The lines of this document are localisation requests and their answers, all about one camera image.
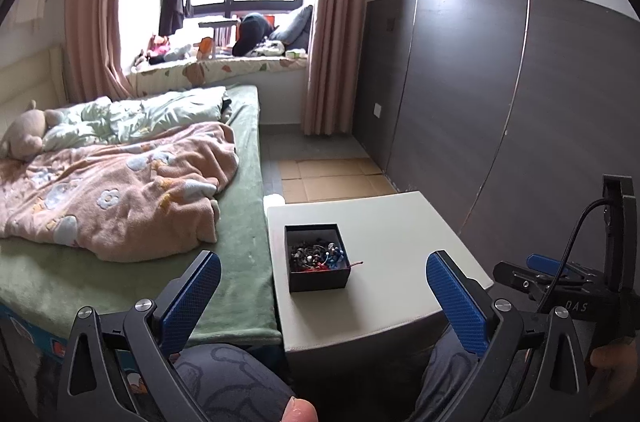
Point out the person right hand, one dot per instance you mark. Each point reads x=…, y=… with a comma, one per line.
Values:
x=617, y=368

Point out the pink curtain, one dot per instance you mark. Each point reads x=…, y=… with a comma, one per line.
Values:
x=333, y=67

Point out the pink fleece blanket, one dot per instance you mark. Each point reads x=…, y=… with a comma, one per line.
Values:
x=125, y=203

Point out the green bed sheet mattress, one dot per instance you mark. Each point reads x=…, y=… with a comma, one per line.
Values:
x=223, y=289

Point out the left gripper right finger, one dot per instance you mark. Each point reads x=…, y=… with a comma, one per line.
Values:
x=464, y=302

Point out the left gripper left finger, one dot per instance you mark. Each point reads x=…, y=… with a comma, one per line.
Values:
x=182, y=302

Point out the flattened cardboard sheets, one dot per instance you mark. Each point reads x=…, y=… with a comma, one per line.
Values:
x=308, y=181

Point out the black jewelry box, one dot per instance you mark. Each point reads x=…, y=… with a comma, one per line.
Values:
x=315, y=281

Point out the grey pillow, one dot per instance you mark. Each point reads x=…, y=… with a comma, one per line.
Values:
x=294, y=33

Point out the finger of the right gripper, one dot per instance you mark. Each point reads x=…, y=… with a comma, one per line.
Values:
x=543, y=265

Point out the black bag on sill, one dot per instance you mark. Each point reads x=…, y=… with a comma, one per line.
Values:
x=252, y=30

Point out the white wall socket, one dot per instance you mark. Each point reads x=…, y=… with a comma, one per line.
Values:
x=377, y=110

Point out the person left knee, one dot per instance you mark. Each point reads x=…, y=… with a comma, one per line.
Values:
x=229, y=384

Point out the beige plush toy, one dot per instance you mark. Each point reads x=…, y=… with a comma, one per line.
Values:
x=24, y=138

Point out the floral window seat cushion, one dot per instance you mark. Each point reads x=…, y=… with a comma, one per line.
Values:
x=192, y=73

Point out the light green quilt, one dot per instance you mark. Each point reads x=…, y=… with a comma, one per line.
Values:
x=104, y=122

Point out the jewelry pile in box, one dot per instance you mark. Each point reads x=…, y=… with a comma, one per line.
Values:
x=317, y=256

